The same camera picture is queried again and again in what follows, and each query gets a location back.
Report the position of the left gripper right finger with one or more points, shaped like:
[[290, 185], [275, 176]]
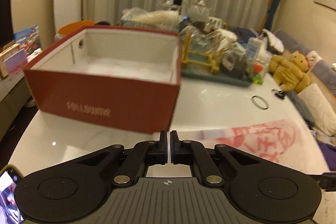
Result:
[[196, 156]]

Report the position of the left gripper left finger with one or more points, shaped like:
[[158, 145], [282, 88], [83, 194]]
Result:
[[137, 161]]

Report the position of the white printed shopping bag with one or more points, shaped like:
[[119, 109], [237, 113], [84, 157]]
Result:
[[286, 142]]

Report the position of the plastic bag of goods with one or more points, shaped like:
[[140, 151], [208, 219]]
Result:
[[159, 18]]

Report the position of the beige cushion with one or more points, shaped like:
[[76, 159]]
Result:
[[320, 108]]

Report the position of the red cardboard box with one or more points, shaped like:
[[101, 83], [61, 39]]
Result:
[[124, 78]]

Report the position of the wooden drying rack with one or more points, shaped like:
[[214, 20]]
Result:
[[207, 60]]

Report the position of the small black clip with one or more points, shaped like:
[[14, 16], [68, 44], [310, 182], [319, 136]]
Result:
[[278, 93]]

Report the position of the green toy with orange figure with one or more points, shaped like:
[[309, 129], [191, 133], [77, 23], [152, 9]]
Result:
[[257, 73]]

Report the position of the yellow muscular cat plush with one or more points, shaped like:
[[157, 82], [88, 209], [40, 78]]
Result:
[[290, 74]]

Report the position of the milk carton with straw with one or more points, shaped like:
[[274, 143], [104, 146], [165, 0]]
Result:
[[253, 48]]

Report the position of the smartphone in green case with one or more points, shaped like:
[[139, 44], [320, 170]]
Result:
[[10, 213]]

